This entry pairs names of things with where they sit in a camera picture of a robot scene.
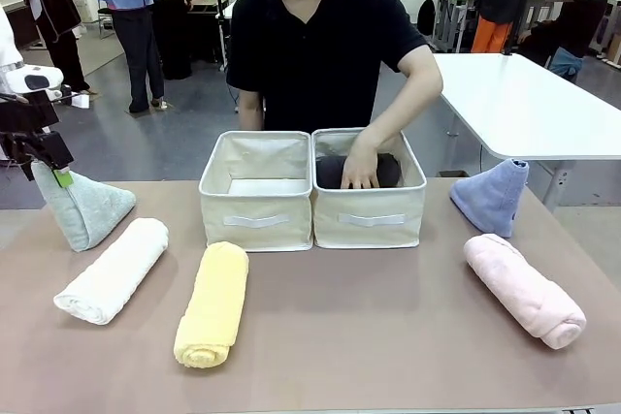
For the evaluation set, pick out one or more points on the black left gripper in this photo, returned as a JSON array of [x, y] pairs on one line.
[[46, 145]]

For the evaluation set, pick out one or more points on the mint green cone-folded towel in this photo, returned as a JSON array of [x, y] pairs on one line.
[[89, 210]]

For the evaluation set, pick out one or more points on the white towel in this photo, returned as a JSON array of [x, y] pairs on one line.
[[116, 271]]

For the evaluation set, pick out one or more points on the yellow towel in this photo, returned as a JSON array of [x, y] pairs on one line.
[[213, 302]]

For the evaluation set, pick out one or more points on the dark grey towel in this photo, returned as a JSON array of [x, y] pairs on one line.
[[330, 172]]

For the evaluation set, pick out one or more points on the blue cone-folded towel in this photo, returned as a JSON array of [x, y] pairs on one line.
[[490, 200]]

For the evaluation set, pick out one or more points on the pink towel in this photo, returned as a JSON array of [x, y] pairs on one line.
[[521, 288]]

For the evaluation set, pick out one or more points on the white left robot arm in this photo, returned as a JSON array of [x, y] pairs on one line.
[[14, 72]]

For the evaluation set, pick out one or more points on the person's left forearm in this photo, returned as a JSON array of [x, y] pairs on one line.
[[400, 116]]

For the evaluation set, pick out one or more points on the person's left hand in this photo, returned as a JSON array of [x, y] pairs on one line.
[[361, 169]]

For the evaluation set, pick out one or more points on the bystander in black coat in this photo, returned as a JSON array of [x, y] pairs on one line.
[[53, 11]]

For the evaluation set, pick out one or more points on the bystander in blue shirt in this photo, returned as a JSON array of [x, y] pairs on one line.
[[131, 21]]

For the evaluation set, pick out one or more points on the bystander in olive jacket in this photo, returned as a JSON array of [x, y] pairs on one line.
[[174, 7]]

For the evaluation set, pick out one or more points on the beige fabric storage basket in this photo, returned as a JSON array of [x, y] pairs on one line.
[[257, 220], [369, 222]]

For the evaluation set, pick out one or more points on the black pole stand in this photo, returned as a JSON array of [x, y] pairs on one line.
[[222, 7]]

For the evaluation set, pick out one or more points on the person in black polo shirt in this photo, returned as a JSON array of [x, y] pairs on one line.
[[315, 45]]

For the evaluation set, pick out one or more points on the black backpack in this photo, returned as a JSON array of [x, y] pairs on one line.
[[427, 16]]

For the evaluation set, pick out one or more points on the metal equipment rack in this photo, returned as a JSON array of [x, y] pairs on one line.
[[451, 16]]

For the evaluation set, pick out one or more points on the white table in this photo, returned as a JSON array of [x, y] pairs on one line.
[[524, 104]]

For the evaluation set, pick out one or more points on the seated bystander in black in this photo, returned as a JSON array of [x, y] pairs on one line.
[[567, 31]]

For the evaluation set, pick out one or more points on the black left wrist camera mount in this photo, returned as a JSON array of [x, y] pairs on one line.
[[26, 111]]

